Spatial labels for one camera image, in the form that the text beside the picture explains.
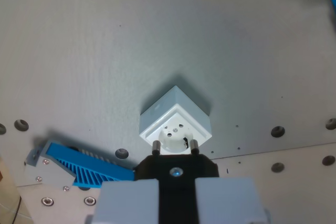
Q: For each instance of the black power plug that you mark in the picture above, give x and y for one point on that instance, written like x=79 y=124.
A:
x=177 y=190

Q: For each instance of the white wall socket box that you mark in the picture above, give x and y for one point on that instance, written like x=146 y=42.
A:
x=183 y=113

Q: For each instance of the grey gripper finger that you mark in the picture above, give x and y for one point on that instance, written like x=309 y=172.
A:
x=128 y=203
x=225 y=203

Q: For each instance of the beige rounded object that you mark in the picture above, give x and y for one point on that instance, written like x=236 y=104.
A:
x=8 y=197

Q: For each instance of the silver hex socket screw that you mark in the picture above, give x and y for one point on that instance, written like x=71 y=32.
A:
x=89 y=200
x=47 y=201

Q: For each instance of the recessed dark table bolt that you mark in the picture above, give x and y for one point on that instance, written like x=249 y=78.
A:
x=121 y=152

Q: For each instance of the blue ribbed plastic part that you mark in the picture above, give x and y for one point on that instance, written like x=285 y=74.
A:
x=89 y=169

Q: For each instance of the grey angled mounting bracket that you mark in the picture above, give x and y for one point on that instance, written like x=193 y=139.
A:
x=50 y=172

